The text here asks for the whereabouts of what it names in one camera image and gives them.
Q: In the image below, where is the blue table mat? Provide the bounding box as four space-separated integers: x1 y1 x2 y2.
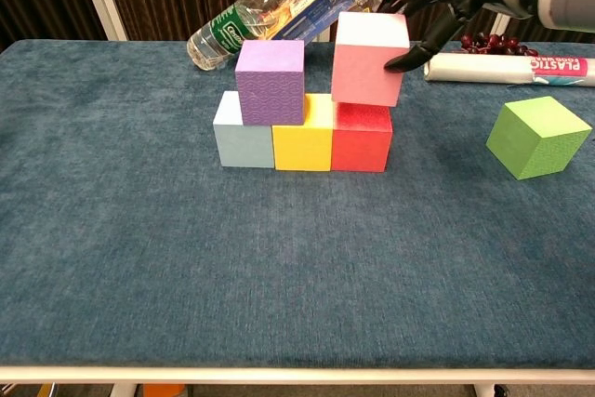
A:
0 38 595 369

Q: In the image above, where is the clear box with red toy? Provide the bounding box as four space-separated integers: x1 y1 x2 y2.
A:
353 0 390 14

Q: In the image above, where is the purple cube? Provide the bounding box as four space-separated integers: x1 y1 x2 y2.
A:
234 39 306 127

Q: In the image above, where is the green cube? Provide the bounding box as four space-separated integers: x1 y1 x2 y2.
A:
484 95 594 181

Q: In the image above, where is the blue orange carton box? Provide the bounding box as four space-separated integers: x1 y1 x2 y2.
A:
267 0 358 43

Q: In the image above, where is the pink cube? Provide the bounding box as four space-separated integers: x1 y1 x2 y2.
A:
330 11 411 108

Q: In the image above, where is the yellow cube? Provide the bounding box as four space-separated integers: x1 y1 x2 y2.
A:
271 93 335 172

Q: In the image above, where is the light blue cube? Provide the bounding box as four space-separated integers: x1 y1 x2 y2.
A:
212 90 275 169

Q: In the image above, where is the clear green-label water bottle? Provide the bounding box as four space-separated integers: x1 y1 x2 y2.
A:
186 0 308 72

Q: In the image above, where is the red cube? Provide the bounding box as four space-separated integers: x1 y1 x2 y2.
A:
330 101 394 173

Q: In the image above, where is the orange object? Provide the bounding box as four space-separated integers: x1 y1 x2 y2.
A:
141 384 187 397

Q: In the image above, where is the dark red grape bunch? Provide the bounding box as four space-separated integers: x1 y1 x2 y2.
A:
459 33 539 57

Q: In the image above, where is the white plastic wrap roll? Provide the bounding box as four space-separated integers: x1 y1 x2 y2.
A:
423 50 595 88

